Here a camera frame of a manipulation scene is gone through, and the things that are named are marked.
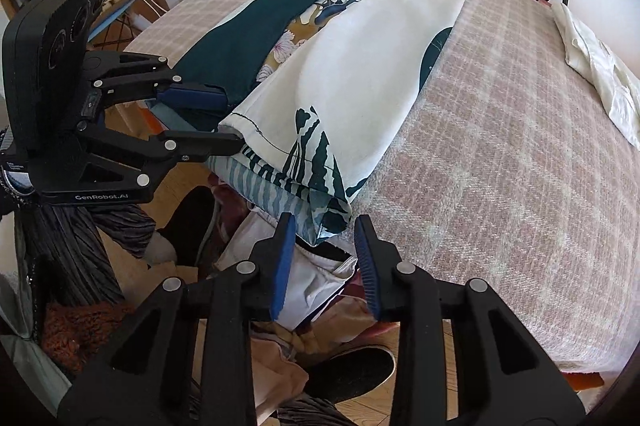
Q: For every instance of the brown fuzzy cloth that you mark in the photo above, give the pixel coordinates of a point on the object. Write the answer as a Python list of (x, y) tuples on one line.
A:
[(85, 336)]

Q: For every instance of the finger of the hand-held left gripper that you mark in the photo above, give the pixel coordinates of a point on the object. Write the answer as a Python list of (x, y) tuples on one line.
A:
[(195, 98), (210, 145)]

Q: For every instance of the pink plaid blanket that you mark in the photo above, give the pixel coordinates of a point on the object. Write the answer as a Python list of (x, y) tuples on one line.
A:
[(500, 156)]

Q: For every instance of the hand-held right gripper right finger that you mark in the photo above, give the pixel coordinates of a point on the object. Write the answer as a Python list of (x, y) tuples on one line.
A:
[(367, 271)]

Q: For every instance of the beige cloth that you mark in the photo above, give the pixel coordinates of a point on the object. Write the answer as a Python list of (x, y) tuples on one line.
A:
[(280, 371)]

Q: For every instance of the white folded shirt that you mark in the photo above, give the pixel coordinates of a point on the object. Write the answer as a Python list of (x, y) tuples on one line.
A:
[(600, 71)]

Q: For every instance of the cream and green printed t-shirt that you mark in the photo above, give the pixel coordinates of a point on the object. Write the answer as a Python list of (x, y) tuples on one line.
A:
[(360, 71)]

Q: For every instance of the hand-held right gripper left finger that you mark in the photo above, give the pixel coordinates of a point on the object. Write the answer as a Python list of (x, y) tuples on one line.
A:
[(282, 266)]

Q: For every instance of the black shoe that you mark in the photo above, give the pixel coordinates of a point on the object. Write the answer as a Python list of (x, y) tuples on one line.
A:
[(190, 221), (350, 376)]

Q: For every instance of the white cloth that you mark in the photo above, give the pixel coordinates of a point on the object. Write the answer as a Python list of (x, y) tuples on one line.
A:
[(310, 286)]

